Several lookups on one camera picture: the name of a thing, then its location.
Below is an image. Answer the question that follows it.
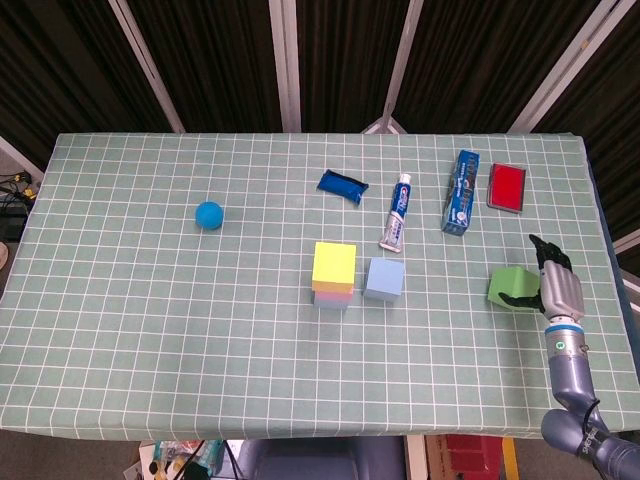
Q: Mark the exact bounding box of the pink cube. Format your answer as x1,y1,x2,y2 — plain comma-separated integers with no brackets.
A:
313,288,355,304

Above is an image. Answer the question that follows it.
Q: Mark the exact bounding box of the white blue toothpaste tube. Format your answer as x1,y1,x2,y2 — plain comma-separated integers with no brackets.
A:
378,173,414,255

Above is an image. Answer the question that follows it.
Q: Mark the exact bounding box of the red flat box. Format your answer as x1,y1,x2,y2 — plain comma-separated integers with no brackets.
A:
486,162,528,216

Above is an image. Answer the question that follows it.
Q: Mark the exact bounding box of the yellow cube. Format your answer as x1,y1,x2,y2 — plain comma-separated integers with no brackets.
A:
312,241,358,294

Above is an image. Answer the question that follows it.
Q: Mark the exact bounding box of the black curtain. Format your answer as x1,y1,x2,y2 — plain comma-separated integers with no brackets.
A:
0,0,640,246

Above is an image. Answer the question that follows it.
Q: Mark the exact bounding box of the grey-blue chair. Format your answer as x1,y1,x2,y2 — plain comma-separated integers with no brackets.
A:
233,438,407,480

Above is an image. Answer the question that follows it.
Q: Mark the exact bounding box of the dark blue plastic pouch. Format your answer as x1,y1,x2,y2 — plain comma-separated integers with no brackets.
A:
316,169,370,206

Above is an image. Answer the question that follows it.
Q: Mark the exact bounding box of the green cube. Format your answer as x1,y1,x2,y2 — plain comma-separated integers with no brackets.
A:
487,265,543,312

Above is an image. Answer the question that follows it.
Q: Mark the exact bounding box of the white table leg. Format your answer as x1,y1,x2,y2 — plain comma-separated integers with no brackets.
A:
403,434,427,480

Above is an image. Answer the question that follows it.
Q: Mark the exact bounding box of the red plastic crate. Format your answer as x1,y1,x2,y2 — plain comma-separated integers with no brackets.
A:
443,434,504,474

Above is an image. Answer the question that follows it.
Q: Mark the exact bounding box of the green checked tablecloth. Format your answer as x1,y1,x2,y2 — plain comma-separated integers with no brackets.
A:
0,131,632,444

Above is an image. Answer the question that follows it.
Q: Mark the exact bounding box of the white metal frame post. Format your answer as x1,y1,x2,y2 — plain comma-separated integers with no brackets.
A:
506,0,627,134
108,0,186,134
359,0,426,135
267,0,304,134

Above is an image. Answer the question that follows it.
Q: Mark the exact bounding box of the yellow black cable bundle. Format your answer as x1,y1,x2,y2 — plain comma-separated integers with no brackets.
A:
0,171,42,202

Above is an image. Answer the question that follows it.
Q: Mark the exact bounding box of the blue toothpaste carton box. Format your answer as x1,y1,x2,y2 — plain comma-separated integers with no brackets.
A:
440,149,482,238

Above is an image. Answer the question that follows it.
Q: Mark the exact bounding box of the teal patterned bag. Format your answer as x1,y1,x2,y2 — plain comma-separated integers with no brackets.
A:
149,439,225,480

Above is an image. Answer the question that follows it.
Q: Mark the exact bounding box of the blue ball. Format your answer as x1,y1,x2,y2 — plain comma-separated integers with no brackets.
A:
194,200,225,231

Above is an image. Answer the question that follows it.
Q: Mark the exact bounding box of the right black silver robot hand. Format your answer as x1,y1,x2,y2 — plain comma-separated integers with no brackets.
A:
499,233,587,324

